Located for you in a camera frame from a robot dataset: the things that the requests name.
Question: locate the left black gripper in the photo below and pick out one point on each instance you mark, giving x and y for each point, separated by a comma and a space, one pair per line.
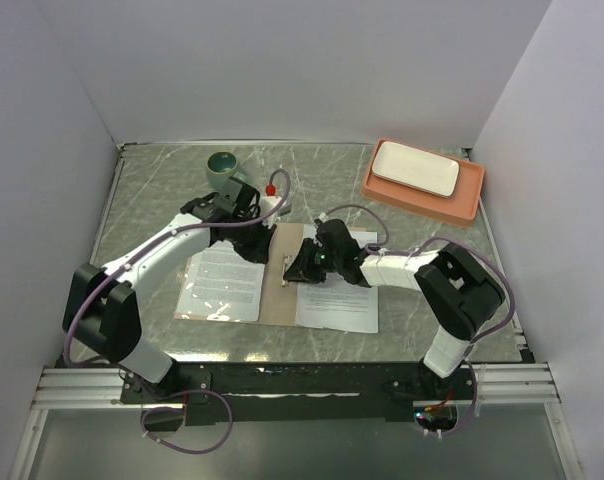
260, 251

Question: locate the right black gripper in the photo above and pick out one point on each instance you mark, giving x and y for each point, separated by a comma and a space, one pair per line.
302, 268

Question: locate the beige cardboard folder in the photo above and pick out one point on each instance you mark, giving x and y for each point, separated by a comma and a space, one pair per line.
278, 304

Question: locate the white printed paper sheets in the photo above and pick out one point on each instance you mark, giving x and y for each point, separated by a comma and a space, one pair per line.
335, 304

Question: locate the single white printed sheet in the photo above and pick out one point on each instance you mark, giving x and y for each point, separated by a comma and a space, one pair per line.
219, 285

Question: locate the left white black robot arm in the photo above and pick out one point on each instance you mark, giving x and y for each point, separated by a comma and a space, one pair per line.
102, 310

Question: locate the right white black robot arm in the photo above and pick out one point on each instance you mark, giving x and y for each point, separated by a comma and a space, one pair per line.
462, 295

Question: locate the metal folder clip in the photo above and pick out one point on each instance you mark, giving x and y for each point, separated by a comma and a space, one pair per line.
286, 264

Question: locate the teal ceramic mug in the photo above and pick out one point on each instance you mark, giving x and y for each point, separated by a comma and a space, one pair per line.
221, 166

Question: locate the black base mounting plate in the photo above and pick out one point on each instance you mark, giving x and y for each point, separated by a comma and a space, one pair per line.
214, 392

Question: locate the salmon rectangular tray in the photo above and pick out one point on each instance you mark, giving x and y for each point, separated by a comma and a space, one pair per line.
459, 209

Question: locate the white rectangular plate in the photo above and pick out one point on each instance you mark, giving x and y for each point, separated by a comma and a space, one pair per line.
415, 168

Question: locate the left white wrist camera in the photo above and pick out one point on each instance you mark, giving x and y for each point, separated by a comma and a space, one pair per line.
272, 207

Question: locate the aluminium extrusion rail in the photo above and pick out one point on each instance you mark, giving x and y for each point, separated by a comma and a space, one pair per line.
79, 389

